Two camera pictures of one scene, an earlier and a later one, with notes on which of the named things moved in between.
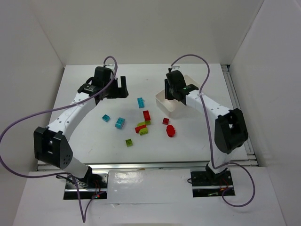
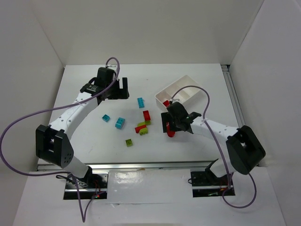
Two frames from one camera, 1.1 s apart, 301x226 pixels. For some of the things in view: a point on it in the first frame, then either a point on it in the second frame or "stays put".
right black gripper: (168, 90) -> (165, 122)
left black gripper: (118, 92) stays put
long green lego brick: (146, 122) stays put
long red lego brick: (146, 115) stays put
